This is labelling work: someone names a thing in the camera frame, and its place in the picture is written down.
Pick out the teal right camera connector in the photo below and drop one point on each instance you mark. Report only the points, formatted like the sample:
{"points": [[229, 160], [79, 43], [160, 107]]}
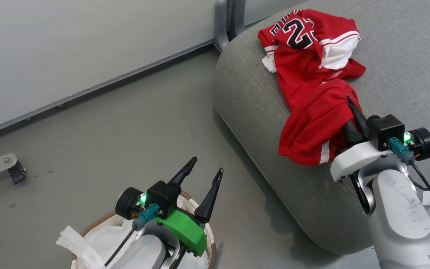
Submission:
{"points": [[399, 149]]}

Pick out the red basketball shorts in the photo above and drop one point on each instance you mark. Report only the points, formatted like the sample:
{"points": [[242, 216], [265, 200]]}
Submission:
{"points": [[315, 123]]}

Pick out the brown rimmed laundry basket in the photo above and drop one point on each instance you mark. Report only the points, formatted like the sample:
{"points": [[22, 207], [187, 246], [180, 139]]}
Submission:
{"points": [[99, 218]]}

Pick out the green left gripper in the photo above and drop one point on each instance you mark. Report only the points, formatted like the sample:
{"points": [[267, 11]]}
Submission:
{"points": [[185, 231]]}

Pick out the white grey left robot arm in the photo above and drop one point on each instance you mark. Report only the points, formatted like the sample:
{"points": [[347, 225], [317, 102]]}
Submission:
{"points": [[144, 254]]}

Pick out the teal camera connector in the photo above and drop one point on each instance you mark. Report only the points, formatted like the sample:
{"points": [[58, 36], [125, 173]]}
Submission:
{"points": [[399, 149], [146, 216]]}

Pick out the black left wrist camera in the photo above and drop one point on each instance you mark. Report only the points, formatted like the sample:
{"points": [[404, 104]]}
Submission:
{"points": [[164, 198]]}

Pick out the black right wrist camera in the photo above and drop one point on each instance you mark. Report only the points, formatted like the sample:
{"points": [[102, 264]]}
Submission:
{"points": [[385, 130]]}

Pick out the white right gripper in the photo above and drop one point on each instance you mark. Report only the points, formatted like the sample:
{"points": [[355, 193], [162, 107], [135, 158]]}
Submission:
{"points": [[353, 158]]}

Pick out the black caster wheel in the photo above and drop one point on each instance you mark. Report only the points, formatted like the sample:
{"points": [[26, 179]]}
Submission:
{"points": [[18, 173]]}

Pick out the grey fabric sofa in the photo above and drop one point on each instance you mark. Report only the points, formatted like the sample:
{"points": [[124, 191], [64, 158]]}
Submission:
{"points": [[405, 67]]}

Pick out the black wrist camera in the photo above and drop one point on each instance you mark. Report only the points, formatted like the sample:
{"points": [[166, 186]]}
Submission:
{"points": [[164, 198], [385, 130]]}

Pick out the red basketball jersey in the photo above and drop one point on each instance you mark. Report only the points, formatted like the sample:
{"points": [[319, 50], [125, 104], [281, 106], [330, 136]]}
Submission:
{"points": [[297, 71]]}

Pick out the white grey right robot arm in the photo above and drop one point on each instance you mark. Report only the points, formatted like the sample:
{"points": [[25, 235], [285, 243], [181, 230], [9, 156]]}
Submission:
{"points": [[401, 224]]}

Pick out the teal left camera connector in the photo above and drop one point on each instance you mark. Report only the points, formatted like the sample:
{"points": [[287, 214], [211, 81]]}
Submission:
{"points": [[146, 216]]}

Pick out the grey partition corner posts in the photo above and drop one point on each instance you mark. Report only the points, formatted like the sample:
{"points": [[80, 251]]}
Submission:
{"points": [[224, 22]]}

